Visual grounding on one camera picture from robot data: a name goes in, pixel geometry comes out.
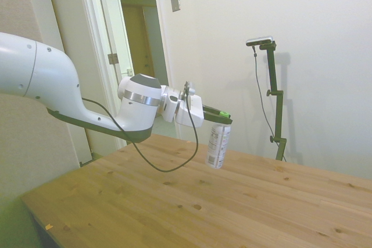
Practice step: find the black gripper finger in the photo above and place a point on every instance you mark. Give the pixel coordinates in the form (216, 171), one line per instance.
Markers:
(219, 118)
(210, 109)

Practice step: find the white gripper body block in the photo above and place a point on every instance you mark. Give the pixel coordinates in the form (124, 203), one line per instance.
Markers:
(190, 114)

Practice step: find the clear water bottle green cap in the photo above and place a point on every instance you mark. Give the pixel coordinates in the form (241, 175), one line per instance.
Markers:
(216, 146)

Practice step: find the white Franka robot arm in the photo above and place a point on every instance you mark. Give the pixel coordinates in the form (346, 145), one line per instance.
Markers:
(55, 85)

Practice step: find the metal door strike plate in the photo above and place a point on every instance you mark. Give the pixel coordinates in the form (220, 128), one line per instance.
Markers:
(130, 71)

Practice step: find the brown wooden hallway door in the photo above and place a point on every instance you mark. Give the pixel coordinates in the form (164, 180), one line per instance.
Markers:
(136, 41)

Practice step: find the metal door hinge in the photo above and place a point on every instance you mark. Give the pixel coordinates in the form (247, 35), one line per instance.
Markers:
(113, 58)

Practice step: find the white room door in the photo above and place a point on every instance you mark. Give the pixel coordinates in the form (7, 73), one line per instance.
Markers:
(67, 12)

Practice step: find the small orange paper scrap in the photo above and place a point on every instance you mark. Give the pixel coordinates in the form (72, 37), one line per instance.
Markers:
(48, 226)

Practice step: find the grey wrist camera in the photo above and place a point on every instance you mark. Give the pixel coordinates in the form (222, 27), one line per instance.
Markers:
(190, 89)

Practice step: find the black jointed camera stand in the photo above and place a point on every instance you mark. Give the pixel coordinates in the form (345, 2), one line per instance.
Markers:
(273, 71)

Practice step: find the white door frame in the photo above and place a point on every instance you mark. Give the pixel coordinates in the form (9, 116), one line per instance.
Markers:
(164, 41)

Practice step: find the grey stereo camera bar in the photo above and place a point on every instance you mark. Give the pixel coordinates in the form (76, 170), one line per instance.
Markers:
(260, 40)

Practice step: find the grey wall switch plate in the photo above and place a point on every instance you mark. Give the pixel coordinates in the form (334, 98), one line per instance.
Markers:
(175, 1)

